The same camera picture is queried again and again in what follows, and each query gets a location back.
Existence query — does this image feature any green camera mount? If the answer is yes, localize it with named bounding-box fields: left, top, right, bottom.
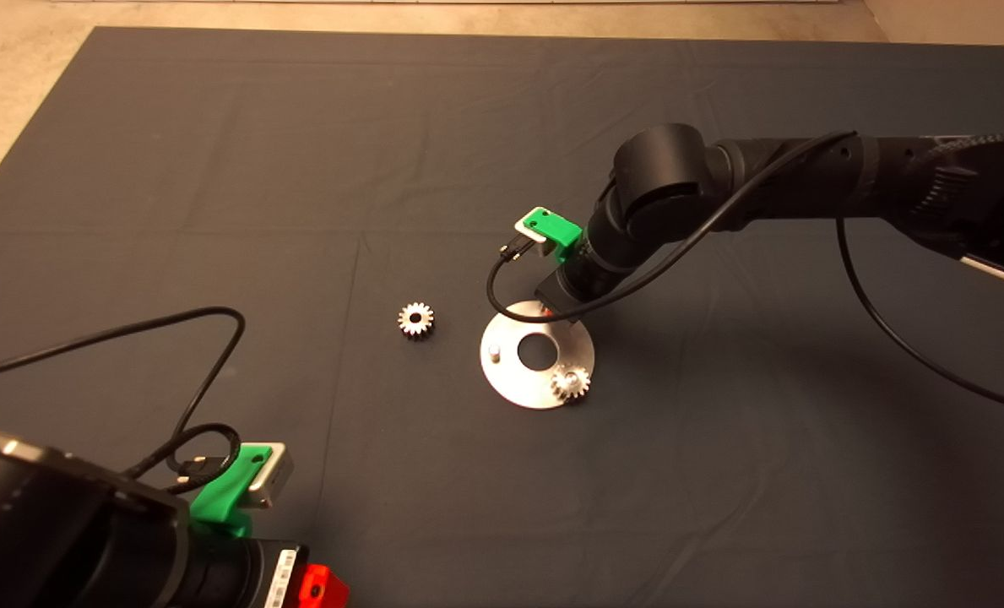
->
left=525, top=207, right=584, bottom=263
left=191, top=443, right=273, bottom=537

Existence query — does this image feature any dark grey table cloth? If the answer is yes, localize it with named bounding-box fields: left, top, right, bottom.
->
left=0, top=28, right=1004, bottom=608

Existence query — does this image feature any black camera cable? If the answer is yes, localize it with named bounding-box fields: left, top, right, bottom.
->
left=0, top=307, right=247, bottom=495
left=486, top=131, right=1004, bottom=416

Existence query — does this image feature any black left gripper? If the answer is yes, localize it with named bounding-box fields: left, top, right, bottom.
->
left=189, top=536, right=352, bottom=608

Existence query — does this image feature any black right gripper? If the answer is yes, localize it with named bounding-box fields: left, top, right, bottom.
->
left=535, top=253, right=616, bottom=322

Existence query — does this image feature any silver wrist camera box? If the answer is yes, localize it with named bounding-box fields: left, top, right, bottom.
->
left=244, top=443, right=293, bottom=510
left=514, top=215, right=553, bottom=257

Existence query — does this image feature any small steel planetary gear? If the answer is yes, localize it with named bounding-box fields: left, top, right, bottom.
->
left=398, top=302, right=436, bottom=342
left=551, top=363, right=592, bottom=403

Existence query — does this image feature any round metal carrier plate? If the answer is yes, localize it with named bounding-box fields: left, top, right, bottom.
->
left=479, top=300, right=596, bottom=411

